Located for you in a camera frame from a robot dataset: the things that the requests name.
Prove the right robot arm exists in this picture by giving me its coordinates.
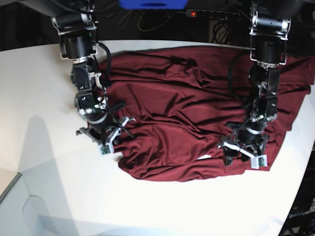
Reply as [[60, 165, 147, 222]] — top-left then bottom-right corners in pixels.
[[21, 0, 133, 154]]

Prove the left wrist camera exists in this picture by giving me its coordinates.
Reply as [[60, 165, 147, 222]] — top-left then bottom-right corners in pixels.
[[250, 154, 268, 169]]

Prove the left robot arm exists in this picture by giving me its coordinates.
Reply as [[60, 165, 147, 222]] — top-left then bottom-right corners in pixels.
[[218, 0, 315, 169]]

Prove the blue box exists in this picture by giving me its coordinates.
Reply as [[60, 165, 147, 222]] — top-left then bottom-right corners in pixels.
[[119, 0, 188, 10]]

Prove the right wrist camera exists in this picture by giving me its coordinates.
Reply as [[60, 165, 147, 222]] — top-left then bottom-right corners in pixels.
[[98, 144, 114, 155]]

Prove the black power strip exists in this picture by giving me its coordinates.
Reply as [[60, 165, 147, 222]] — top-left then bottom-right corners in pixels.
[[185, 9, 241, 21]]

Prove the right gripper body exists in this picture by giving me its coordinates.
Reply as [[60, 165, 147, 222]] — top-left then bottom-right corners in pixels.
[[76, 117, 136, 148]]

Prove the dark red t-shirt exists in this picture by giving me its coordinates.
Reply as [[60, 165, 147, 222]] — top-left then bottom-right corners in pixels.
[[97, 45, 315, 183]]

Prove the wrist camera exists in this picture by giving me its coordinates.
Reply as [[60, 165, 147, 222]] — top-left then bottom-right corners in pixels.
[[250, 154, 268, 169], [98, 144, 114, 155]]

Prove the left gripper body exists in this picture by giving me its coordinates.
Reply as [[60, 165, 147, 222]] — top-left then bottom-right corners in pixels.
[[217, 134, 269, 161]]

